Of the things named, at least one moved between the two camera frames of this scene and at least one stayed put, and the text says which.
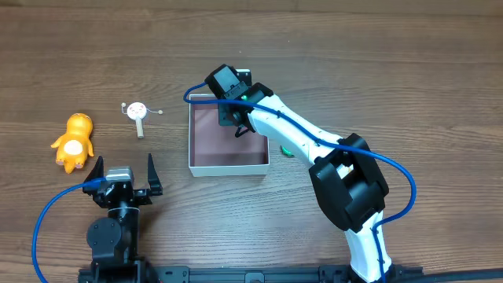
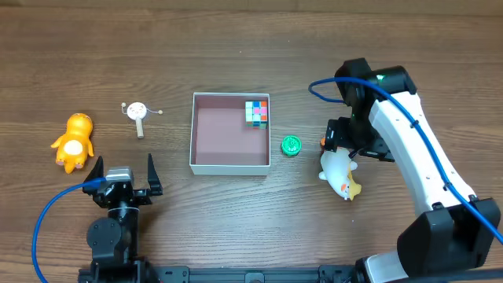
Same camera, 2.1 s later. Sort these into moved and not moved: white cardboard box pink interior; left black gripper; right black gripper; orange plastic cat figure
Moved: right black gripper
Not moved: left black gripper; orange plastic cat figure; white cardboard box pink interior
